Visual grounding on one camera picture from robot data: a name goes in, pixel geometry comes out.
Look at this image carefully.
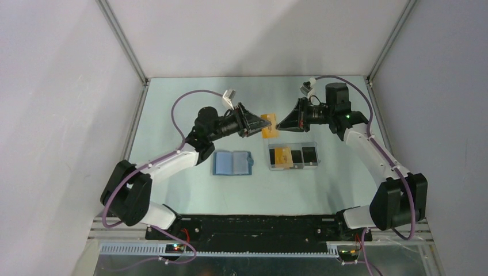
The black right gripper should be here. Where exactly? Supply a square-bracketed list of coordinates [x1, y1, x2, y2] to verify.
[276, 97, 334, 133]

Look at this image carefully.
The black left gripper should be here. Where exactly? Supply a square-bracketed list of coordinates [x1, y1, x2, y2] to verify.
[208, 103, 271, 142]

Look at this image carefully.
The gold VIP credit card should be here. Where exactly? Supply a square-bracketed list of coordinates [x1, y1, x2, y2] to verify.
[261, 113, 279, 139]

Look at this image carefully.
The blue leather card holder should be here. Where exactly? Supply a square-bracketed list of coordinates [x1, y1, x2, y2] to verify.
[212, 151, 254, 177]

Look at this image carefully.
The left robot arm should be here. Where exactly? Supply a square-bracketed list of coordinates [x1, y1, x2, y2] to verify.
[100, 103, 271, 240]

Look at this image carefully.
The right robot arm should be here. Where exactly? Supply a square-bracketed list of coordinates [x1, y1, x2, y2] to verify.
[277, 79, 428, 240]

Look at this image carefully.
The black credit card stack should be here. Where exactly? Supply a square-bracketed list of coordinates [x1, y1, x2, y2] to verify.
[269, 147, 319, 170]

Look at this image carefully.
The clear acrylic card tray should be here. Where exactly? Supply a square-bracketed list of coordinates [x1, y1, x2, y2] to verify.
[268, 142, 321, 170]

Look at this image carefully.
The gold credit card stack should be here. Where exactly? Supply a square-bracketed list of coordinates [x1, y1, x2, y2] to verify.
[274, 147, 293, 168]

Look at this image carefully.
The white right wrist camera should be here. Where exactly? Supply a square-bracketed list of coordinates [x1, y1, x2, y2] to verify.
[300, 78, 317, 98]

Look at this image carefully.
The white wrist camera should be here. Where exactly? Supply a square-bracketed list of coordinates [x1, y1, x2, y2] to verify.
[300, 78, 317, 98]
[222, 89, 236, 109]

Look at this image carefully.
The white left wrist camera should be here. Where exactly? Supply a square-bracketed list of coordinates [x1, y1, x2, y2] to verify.
[222, 89, 236, 109]

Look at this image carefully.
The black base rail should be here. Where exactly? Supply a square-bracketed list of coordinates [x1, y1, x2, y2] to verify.
[168, 213, 363, 254]

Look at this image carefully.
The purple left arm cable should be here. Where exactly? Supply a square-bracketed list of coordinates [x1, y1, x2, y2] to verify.
[101, 89, 226, 266]

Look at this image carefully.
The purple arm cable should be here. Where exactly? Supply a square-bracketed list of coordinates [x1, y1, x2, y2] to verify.
[314, 75, 417, 276]
[101, 89, 226, 266]

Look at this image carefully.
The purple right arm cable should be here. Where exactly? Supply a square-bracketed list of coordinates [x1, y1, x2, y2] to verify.
[314, 75, 417, 276]

